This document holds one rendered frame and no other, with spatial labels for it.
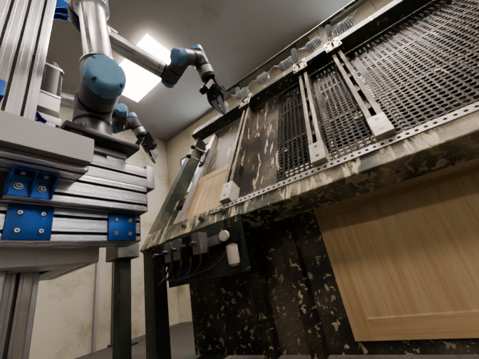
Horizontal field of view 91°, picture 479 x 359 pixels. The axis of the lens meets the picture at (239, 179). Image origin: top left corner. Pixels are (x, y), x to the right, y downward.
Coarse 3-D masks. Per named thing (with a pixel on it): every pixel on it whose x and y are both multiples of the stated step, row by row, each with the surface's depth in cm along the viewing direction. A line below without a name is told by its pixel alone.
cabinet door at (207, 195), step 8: (224, 168) 152; (208, 176) 159; (216, 176) 152; (224, 176) 146; (200, 184) 157; (208, 184) 151; (216, 184) 144; (200, 192) 149; (208, 192) 144; (216, 192) 138; (200, 200) 143; (208, 200) 137; (216, 200) 132; (192, 208) 142; (200, 208) 136; (208, 208) 130; (192, 216) 135
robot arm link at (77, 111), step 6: (78, 102) 77; (78, 108) 78; (84, 108) 77; (90, 108) 77; (114, 108) 83; (78, 114) 78; (96, 114) 79; (102, 114) 80; (108, 114) 82; (108, 120) 83
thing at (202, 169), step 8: (216, 136) 203; (208, 144) 197; (208, 152) 184; (208, 160) 180; (200, 168) 171; (200, 176) 165; (192, 184) 160; (192, 192) 152; (192, 200) 149; (184, 208) 144; (184, 216) 138
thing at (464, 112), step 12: (468, 108) 70; (444, 120) 72; (408, 132) 77; (420, 132) 75; (384, 144) 80; (348, 156) 87; (360, 156) 84; (324, 168) 90; (288, 180) 98; (264, 192) 103; (228, 204) 114
